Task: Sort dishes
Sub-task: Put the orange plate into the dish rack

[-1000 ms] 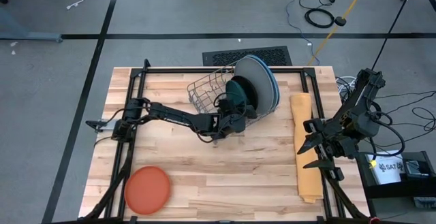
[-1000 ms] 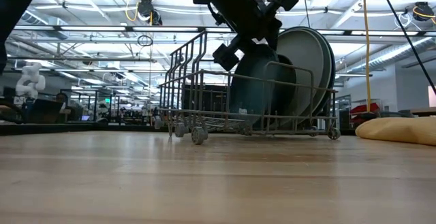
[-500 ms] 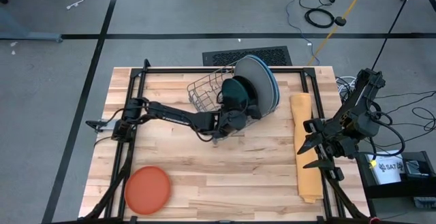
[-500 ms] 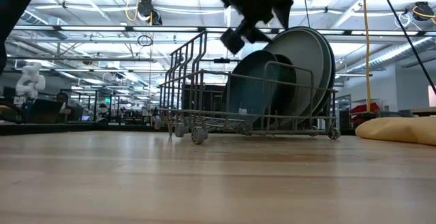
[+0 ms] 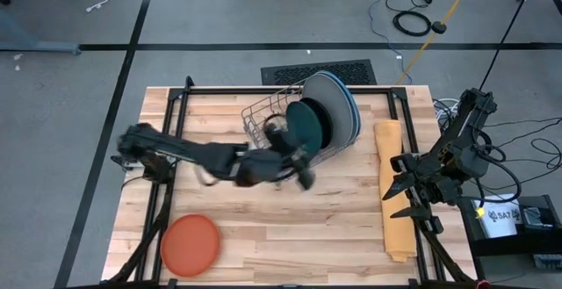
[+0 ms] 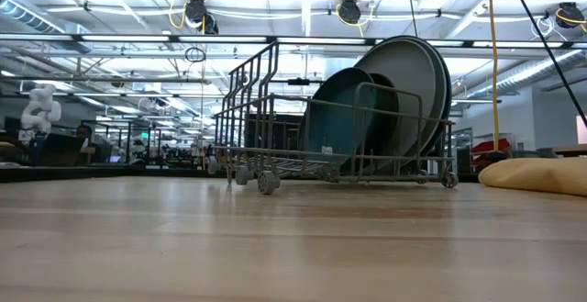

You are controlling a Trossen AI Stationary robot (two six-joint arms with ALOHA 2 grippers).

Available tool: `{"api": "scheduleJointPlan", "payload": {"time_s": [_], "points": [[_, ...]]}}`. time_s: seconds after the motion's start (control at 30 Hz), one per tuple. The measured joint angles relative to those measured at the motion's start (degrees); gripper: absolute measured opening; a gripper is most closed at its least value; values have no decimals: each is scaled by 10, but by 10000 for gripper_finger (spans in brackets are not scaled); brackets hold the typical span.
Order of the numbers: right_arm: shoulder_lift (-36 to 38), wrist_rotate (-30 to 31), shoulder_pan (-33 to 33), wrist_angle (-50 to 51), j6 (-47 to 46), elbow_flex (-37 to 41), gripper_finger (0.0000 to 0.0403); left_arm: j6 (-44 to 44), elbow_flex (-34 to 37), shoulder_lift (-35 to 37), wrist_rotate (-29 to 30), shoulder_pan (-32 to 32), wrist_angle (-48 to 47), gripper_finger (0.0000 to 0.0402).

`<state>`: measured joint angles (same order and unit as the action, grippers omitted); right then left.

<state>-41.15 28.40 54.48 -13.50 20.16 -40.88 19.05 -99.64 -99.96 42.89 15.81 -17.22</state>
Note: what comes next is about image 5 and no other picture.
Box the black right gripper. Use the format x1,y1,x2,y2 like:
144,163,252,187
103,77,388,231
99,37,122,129
381,159,462,220

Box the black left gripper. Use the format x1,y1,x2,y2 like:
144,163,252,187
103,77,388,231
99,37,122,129
271,146,317,192

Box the teal plate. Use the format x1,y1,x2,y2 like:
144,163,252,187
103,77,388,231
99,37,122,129
285,100,324,155

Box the black plate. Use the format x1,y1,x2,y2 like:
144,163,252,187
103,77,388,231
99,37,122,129
302,97,335,150

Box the light blue plate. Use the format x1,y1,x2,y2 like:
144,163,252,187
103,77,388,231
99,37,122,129
322,69,359,148

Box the grey wire dish rack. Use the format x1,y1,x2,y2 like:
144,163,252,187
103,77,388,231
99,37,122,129
240,77,359,184

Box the grey plate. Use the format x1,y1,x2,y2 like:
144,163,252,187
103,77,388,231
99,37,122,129
301,72,355,148

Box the orange plate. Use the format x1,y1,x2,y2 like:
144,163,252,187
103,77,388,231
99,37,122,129
160,213,221,278

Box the yellow folded towel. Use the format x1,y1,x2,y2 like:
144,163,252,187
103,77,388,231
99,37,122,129
372,119,418,263

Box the bright blue plate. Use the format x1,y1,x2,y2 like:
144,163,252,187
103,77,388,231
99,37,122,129
328,71,363,143

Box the black floor vent grate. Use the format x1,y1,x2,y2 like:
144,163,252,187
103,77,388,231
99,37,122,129
260,58,378,86

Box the black equipment box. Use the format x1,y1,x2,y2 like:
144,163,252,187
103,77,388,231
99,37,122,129
463,194,562,281

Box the black device on box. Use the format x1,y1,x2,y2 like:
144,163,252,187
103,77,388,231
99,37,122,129
515,205,555,229

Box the grey desk foot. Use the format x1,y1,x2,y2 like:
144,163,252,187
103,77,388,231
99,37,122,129
0,7,83,56

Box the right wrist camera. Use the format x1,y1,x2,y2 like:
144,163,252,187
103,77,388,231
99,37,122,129
390,152,417,174

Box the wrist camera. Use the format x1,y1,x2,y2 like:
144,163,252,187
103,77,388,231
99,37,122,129
390,152,417,174
265,124,289,149

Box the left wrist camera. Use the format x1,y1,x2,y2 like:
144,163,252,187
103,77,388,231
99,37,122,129
265,124,289,149

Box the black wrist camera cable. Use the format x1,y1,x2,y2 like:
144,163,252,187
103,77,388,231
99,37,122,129
262,112,286,137

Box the white cable bundle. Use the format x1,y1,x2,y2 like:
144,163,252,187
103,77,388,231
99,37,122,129
432,98,462,126

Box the black metal table frame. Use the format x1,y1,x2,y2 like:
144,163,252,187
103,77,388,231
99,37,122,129
100,76,479,289

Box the coiled black floor cable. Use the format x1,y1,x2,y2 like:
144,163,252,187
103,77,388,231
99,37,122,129
392,10,433,38

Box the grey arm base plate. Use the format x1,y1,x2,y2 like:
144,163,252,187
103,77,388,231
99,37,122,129
110,153,148,170

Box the long black floor cable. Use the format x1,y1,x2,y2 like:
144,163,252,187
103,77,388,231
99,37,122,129
478,0,542,92

